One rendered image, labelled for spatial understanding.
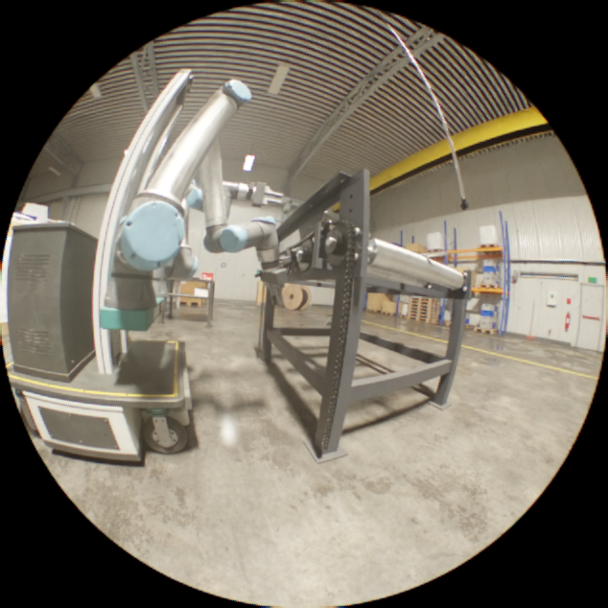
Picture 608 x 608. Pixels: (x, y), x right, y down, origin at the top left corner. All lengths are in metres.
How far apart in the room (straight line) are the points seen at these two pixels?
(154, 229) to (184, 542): 0.80
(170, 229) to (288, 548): 0.86
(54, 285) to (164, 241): 0.49
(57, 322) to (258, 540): 0.88
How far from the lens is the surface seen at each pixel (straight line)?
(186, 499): 0.81
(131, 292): 0.64
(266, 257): 0.76
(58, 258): 0.82
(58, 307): 0.82
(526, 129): 7.86
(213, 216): 0.78
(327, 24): 8.06
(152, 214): 0.48
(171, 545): 0.74
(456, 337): 1.45
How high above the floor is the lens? 0.67
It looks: 3 degrees down
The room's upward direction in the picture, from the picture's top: 5 degrees clockwise
